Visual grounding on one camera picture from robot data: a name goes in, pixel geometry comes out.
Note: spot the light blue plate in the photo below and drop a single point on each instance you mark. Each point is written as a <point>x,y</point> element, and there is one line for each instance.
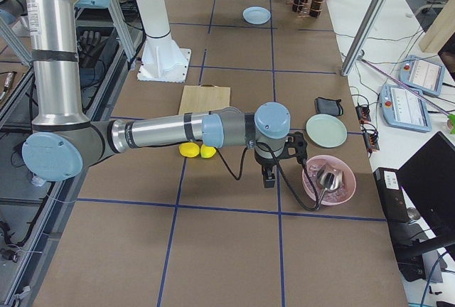
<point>256,15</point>

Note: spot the wooden cutting board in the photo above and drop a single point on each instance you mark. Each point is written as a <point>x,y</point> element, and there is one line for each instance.
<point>204,98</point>

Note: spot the dark grey folded cloth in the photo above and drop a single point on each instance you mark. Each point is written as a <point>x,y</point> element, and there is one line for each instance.
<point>331,107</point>

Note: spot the yellow lemon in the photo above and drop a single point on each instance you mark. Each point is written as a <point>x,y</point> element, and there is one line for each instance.
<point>207,151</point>
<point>189,149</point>

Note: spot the black computer box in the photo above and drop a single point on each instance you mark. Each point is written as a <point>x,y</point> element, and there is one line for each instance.
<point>401,226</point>

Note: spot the aluminium frame post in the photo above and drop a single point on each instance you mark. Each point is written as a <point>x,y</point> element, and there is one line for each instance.
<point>360,38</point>

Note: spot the pink bowl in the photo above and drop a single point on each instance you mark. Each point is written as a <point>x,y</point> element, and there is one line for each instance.
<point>343,194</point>

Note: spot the teach pendant tablet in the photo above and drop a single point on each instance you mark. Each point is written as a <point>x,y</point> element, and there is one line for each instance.
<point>425,75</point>
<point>403,110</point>

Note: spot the metal ice scoop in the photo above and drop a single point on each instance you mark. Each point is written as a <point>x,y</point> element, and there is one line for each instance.
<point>329,179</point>

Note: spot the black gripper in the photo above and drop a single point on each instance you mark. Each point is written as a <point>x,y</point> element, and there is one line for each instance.
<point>265,162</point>

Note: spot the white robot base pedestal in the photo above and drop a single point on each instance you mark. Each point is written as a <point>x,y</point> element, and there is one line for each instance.
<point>162,60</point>

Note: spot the green plate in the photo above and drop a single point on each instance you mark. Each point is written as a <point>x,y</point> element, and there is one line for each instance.
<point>326,131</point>

